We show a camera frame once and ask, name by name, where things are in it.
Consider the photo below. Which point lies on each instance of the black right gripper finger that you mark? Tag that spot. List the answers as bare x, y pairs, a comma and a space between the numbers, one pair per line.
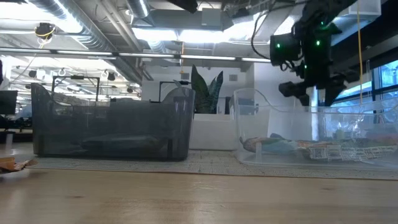
295, 89
334, 91

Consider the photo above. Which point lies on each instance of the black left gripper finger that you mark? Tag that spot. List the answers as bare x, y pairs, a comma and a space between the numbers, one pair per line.
186, 4

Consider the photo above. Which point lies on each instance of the granola bar with QR code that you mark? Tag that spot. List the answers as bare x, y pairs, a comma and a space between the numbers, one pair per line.
348, 153

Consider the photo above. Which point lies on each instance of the granola bar blue orange wrapper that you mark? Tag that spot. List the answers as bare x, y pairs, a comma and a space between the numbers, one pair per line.
273, 145

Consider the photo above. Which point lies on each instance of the grey ceiling box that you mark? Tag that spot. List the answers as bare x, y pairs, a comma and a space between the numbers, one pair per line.
211, 17

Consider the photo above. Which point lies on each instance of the clear plastic bin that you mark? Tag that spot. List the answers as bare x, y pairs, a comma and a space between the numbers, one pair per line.
280, 121

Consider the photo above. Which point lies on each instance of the ceiling light strip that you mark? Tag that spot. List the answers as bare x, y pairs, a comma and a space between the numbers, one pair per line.
62, 53
202, 57

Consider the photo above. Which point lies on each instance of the green snake plant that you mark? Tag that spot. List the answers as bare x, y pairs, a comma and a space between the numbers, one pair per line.
202, 93

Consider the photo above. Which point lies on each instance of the grey woven placemat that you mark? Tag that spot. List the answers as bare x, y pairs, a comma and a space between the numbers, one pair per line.
211, 165

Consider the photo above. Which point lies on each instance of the smoky grey plastic bin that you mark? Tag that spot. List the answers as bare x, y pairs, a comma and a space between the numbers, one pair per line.
62, 124

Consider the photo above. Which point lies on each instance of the black computer monitor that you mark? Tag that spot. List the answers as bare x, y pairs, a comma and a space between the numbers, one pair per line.
7, 102

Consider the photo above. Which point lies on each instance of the silver ventilation duct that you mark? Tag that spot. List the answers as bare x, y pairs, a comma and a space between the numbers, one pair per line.
90, 34

